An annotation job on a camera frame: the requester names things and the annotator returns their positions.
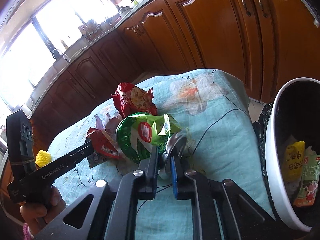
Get grey kitchen countertop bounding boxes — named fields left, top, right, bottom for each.
left=27, top=0, right=175, bottom=115

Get kitchen window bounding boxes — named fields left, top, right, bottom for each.
left=0, top=0, right=118, bottom=105

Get yellow foam fruit net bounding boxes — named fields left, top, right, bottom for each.
left=36, top=150, right=52, bottom=167

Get person's left hand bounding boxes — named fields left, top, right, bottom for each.
left=19, top=186, right=67, bottom=237

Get red barcode snack wrapper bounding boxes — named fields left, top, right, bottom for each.
left=86, top=127, right=125, bottom=159

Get black bin liner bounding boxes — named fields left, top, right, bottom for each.
left=252, top=81, right=320, bottom=233

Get white waste bin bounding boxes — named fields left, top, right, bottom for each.
left=264, top=78, right=320, bottom=233

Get utensil rack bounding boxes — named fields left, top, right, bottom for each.
left=79, top=19, right=105, bottom=40

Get green snack bag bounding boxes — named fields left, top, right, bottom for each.
left=116, top=112, right=187, bottom=165

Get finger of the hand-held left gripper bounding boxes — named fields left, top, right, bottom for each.
left=65, top=140, right=95, bottom=167

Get curved sink faucet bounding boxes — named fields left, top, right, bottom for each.
left=52, top=49, right=69, bottom=63

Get silver printed wrapper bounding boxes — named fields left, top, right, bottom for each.
left=94, top=110, right=123, bottom=133

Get red snack bag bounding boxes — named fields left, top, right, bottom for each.
left=111, top=82, right=158, bottom=118

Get wooden base cabinets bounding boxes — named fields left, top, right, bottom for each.
left=30, top=0, right=320, bottom=140

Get green milk carton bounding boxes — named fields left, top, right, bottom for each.
left=292, top=152, right=320, bottom=207

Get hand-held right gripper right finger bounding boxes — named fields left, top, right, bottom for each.
left=170, top=154, right=285, bottom=240

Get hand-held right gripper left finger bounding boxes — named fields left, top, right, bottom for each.
left=34, top=146, right=160, bottom=240

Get yellow snack wrapper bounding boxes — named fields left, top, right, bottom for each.
left=285, top=141, right=306, bottom=180

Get floral teal tablecloth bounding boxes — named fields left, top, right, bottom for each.
left=46, top=69, right=275, bottom=240

